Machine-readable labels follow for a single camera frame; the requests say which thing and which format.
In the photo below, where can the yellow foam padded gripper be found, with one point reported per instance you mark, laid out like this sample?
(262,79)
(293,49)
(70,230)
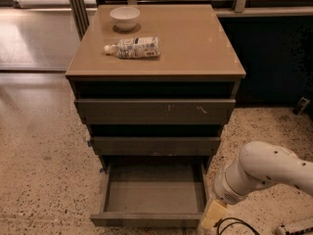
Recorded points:
(224,190)

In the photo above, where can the grey bottom drawer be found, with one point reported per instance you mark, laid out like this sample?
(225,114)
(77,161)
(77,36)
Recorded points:
(165,192)

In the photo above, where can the grey drawer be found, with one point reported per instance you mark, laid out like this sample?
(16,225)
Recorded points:
(165,192)
(155,146)
(156,111)

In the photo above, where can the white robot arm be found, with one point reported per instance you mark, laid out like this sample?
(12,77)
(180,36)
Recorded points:
(260,165)

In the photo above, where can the grey middle drawer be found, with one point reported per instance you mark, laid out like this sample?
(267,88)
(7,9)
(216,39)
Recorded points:
(155,146)

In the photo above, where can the brown drawer cabinet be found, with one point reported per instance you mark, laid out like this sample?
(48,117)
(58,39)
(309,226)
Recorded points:
(196,61)

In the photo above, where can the grey top drawer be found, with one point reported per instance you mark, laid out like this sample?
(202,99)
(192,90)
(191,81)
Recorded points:
(156,111)

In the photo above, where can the white power strip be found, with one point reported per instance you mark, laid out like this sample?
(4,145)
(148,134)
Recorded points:
(301,227)

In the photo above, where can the plastic bottle with label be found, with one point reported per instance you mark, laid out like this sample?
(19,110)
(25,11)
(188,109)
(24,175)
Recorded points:
(134,48)

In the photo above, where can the white ceramic bowl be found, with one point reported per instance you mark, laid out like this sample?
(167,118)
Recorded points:
(125,18)

